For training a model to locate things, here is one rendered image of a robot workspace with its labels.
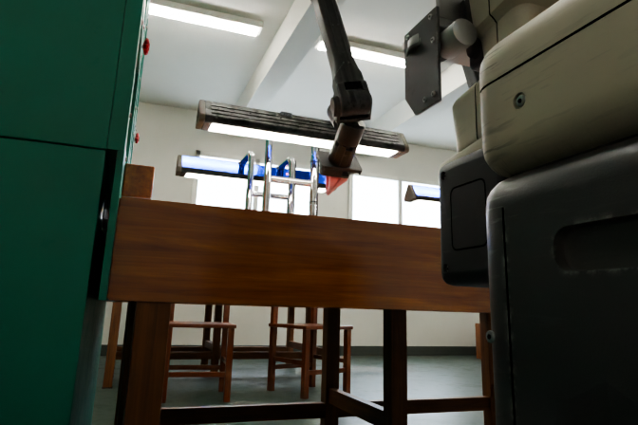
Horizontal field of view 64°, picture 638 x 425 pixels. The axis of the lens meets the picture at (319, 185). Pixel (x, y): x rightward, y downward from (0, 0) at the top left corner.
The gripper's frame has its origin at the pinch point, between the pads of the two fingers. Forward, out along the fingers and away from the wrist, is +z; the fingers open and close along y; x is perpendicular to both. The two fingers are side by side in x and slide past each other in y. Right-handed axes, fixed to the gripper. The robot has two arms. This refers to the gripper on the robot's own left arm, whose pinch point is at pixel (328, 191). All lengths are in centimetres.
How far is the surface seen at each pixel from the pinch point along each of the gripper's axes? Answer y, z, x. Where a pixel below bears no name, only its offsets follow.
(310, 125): -0.3, -3.1, -26.3
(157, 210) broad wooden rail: 40.3, -4.7, 18.3
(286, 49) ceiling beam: -66, 82, -316
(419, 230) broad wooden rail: -15.9, -4.8, 18.1
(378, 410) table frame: -41, 81, 12
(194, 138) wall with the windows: -21, 276, -471
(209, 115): 28.2, -2.9, -24.2
